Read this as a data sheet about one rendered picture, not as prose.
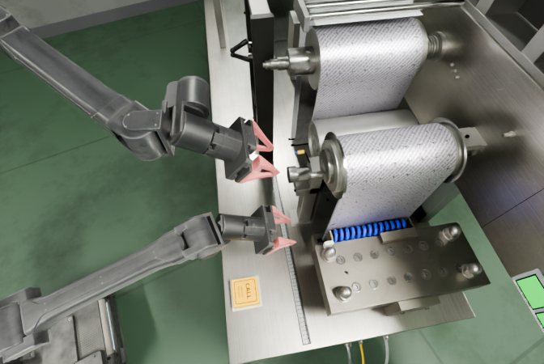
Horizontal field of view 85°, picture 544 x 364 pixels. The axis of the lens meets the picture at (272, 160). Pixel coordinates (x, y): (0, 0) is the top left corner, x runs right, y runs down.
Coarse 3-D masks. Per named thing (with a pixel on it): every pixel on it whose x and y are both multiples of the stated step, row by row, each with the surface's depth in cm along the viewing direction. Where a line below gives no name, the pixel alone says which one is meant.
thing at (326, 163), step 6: (324, 150) 62; (324, 156) 62; (330, 156) 61; (324, 162) 65; (330, 162) 60; (324, 168) 64; (330, 168) 60; (324, 174) 64; (330, 174) 60; (324, 180) 65; (330, 180) 62
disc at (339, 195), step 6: (330, 132) 63; (330, 138) 63; (336, 138) 59; (336, 144) 60; (342, 150) 57; (342, 156) 57; (342, 162) 57; (342, 168) 58; (342, 174) 58; (342, 180) 59; (342, 186) 59; (336, 192) 64; (342, 192) 60
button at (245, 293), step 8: (232, 280) 82; (240, 280) 82; (248, 280) 82; (256, 280) 82; (232, 288) 81; (240, 288) 80; (248, 288) 80; (256, 288) 80; (240, 296) 79; (248, 296) 79; (256, 296) 79; (240, 304) 78; (248, 304) 78; (256, 304) 80
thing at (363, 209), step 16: (400, 192) 66; (416, 192) 68; (432, 192) 69; (336, 208) 68; (352, 208) 69; (368, 208) 71; (384, 208) 73; (400, 208) 75; (416, 208) 77; (336, 224) 77; (352, 224) 79
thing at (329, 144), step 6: (450, 132) 62; (324, 144) 65; (330, 144) 61; (456, 144) 61; (330, 150) 61; (336, 150) 59; (336, 156) 59; (336, 162) 58; (456, 162) 61; (336, 168) 59; (336, 174) 59; (336, 180) 60; (330, 186) 65; (336, 186) 60
